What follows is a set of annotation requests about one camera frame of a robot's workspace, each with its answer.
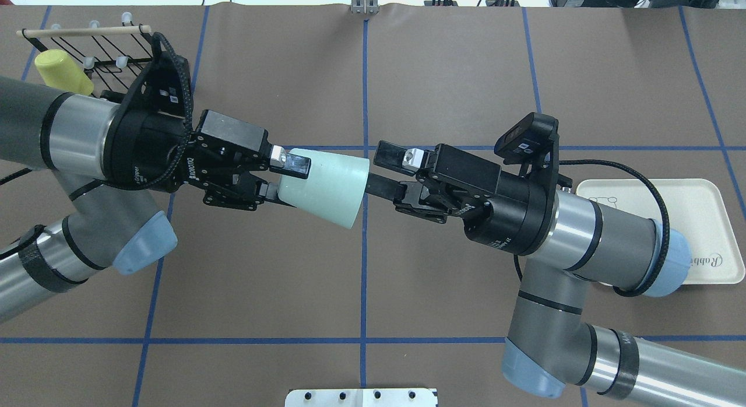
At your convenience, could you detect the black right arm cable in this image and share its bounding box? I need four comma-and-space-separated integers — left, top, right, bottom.
513, 159, 671, 297

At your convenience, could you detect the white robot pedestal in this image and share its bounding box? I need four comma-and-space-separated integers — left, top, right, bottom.
284, 388, 439, 406

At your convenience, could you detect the aluminium frame post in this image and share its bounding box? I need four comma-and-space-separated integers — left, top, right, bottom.
350, 0, 380, 15

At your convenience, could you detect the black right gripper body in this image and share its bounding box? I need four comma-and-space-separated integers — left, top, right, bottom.
394, 144, 502, 224

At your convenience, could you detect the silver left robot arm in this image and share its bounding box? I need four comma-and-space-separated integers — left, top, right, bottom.
2, 77, 311, 321

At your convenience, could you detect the wooden rack handle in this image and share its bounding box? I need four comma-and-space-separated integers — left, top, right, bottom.
16, 25, 154, 38

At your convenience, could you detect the pale green plastic cup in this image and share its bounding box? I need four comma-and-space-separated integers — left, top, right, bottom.
278, 148, 370, 229

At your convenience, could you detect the black wire cup rack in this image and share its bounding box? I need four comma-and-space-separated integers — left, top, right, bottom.
17, 13, 191, 104

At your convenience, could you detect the yellow plastic cup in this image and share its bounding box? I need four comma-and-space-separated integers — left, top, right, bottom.
34, 49, 94, 96

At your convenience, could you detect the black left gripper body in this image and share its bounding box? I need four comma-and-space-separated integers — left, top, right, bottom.
185, 110, 271, 211

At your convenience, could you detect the cream rabbit tray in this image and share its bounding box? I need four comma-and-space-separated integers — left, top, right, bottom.
576, 178, 744, 285

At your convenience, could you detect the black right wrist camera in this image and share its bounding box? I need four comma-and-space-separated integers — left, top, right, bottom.
494, 112, 573, 191

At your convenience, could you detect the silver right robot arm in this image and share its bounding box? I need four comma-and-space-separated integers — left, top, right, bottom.
358, 195, 744, 406

